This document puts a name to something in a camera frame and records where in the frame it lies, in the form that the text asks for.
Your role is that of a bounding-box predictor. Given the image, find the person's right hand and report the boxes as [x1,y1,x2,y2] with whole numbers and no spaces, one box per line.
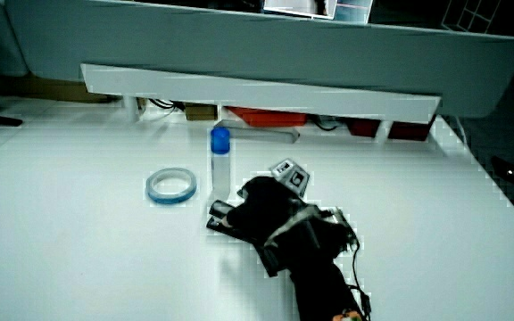
[225,158,361,278]

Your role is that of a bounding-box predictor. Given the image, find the black stapler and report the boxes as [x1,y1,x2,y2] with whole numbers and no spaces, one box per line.
[205,199,258,245]

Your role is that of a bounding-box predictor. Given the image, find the person's right forearm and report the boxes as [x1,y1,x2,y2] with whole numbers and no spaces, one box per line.
[288,254,370,321]

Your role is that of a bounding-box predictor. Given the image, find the clear bottle with blue cap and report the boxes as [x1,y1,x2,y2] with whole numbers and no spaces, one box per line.
[209,126,233,202]

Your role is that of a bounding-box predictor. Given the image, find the orange box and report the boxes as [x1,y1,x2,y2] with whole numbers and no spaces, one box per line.
[225,105,309,128]

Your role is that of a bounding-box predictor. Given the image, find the white desk shelf riser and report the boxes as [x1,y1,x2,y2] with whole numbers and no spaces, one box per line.
[79,62,443,144]

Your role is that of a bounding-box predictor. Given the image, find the brown cardboard box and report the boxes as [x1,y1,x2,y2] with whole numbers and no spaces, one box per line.
[184,102,220,122]

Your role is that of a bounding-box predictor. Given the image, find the blue tape roll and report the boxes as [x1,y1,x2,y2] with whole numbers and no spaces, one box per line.
[145,167,198,206]

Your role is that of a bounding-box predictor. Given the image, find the dark red box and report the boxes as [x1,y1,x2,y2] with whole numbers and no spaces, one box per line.
[347,114,436,143]

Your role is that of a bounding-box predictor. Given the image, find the grey desk partition panel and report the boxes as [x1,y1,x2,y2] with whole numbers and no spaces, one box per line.
[4,0,514,119]

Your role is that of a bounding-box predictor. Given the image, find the computer monitor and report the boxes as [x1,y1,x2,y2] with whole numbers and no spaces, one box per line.
[262,0,375,25]

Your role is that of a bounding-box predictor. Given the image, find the flat brown cardboard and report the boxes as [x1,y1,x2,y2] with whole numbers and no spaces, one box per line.
[0,73,120,104]

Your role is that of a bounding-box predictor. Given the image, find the black glove cable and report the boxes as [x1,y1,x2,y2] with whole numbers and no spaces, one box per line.
[348,231,373,321]

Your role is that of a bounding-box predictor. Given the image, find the white wire grid rack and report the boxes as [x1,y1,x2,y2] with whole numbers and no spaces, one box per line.
[441,0,504,35]

